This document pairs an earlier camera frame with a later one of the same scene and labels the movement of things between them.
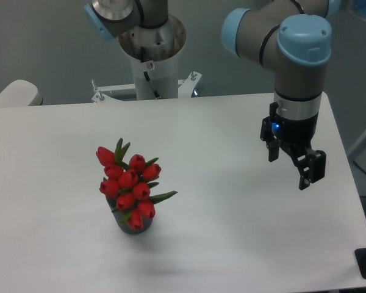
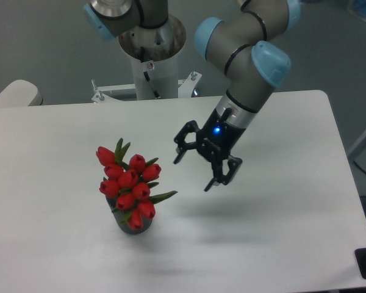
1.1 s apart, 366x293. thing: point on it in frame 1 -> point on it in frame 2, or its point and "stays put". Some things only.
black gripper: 295,136 -> 216,140
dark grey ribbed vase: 147,221 stays put
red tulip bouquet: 130,184 stays put
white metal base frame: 184,86 stays put
